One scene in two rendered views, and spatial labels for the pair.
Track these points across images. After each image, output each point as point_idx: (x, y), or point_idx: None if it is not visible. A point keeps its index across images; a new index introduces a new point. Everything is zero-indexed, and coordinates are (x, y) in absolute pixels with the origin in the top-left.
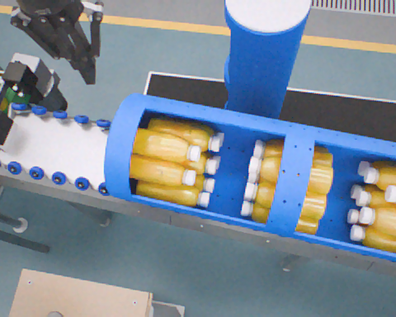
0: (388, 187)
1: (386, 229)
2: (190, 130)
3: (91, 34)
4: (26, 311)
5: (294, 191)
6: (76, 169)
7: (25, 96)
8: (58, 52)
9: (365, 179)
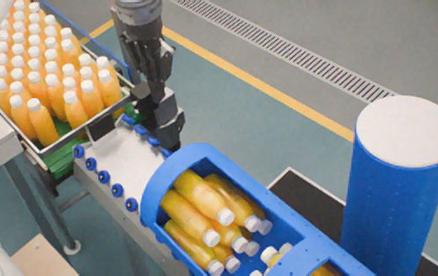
0: None
1: None
2: (236, 199)
3: (161, 64)
4: (19, 266)
5: None
6: (136, 193)
7: (140, 116)
8: (141, 68)
9: None
